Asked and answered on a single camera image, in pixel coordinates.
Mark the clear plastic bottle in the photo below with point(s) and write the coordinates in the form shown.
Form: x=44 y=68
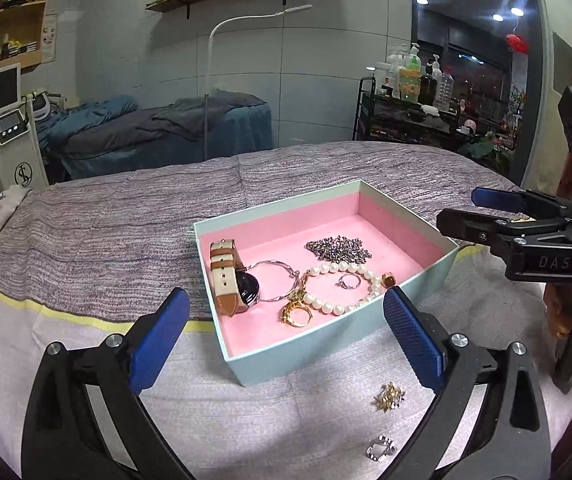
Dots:
x=446 y=90

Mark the green pump bottle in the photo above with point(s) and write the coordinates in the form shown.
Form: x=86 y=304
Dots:
x=412 y=60

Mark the massage bed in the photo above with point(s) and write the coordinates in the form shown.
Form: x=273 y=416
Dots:
x=246 y=130

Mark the gold brooch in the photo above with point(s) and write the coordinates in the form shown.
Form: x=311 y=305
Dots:
x=390 y=396

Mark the pale lilac blanket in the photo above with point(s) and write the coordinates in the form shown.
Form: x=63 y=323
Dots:
x=266 y=420

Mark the wall poster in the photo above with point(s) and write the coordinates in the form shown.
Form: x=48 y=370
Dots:
x=49 y=37

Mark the black trolley cart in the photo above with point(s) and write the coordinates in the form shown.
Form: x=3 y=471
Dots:
x=391 y=120

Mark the light blue box pink lining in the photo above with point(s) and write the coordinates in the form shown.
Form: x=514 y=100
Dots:
x=286 y=355

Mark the red hanging ornament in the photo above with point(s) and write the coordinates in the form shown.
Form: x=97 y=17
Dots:
x=516 y=42

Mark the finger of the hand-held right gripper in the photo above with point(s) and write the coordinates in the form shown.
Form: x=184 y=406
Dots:
x=498 y=199
x=471 y=225

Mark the dark blue blanket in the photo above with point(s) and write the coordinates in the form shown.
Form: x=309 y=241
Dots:
x=95 y=112

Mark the white handheld device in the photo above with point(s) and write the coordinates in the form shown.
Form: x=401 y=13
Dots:
x=41 y=106

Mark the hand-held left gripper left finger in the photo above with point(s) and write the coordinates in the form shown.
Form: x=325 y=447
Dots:
x=158 y=345

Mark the thin silver bangle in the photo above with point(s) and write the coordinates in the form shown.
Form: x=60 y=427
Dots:
x=294 y=276

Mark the dark grey blanket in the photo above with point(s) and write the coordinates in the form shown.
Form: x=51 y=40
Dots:
x=190 y=115

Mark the gold clasp charm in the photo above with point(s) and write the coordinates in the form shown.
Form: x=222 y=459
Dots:
x=296 y=315

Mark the glass door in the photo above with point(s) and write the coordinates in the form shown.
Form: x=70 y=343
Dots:
x=466 y=35

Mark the white floor lamp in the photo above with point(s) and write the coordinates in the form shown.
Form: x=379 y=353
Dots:
x=209 y=85

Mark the dark pump bottle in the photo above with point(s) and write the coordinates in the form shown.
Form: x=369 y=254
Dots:
x=428 y=85

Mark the green potted plant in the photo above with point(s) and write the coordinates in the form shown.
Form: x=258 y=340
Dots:
x=486 y=150

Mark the white beauty machine with screen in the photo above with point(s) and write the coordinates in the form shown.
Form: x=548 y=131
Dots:
x=20 y=160

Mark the white pump bottle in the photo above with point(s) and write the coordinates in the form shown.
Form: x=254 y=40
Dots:
x=396 y=67

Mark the grey striped blanket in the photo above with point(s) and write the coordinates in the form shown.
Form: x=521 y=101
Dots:
x=115 y=220

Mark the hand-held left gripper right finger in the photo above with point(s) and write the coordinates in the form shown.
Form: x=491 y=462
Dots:
x=413 y=345

